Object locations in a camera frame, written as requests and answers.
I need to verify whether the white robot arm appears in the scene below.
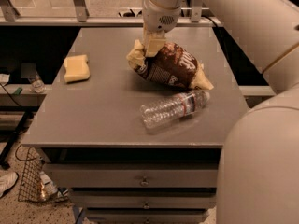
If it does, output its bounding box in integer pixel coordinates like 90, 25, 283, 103
146, 0, 299, 224

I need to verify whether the grey drawer cabinet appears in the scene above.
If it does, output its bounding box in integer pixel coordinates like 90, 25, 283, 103
23, 27, 248, 224

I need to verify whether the clear plastic water bottle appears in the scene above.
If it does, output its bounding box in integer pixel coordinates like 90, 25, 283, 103
140, 90, 210, 129

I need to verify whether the white shoe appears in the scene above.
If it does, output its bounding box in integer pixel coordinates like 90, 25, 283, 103
0, 172, 19, 198

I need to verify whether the wire mesh basket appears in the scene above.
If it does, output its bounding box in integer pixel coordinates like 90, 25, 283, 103
18, 148, 68, 205

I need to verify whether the yellow sponge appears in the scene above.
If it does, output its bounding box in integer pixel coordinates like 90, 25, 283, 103
64, 55, 91, 83

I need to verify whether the brown chip bag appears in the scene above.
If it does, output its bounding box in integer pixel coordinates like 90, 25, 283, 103
126, 40, 214, 90

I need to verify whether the small bottle on shelf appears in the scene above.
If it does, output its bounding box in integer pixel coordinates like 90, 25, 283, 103
29, 73, 46, 93

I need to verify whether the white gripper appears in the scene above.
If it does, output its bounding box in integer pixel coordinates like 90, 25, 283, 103
142, 0, 181, 58

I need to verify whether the metal railing frame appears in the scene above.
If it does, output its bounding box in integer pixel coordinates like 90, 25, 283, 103
0, 0, 222, 28

